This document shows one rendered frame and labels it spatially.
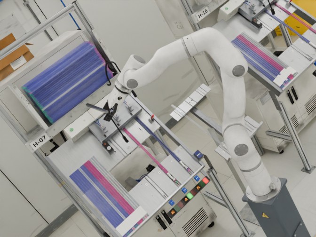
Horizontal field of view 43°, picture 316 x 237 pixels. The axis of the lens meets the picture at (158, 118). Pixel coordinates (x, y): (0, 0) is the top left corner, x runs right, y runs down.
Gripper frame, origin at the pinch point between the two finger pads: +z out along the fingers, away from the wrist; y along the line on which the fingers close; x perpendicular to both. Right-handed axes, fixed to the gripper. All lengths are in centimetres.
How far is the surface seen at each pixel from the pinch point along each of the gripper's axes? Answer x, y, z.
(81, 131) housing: -7, 47, 47
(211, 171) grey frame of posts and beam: -89, 27, 27
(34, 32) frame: 40, 74, 10
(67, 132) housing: 0, 46, 50
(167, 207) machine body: -84, 34, 72
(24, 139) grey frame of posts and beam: 22, 44, 65
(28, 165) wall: -9, 153, 176
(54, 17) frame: 33, 81, -1
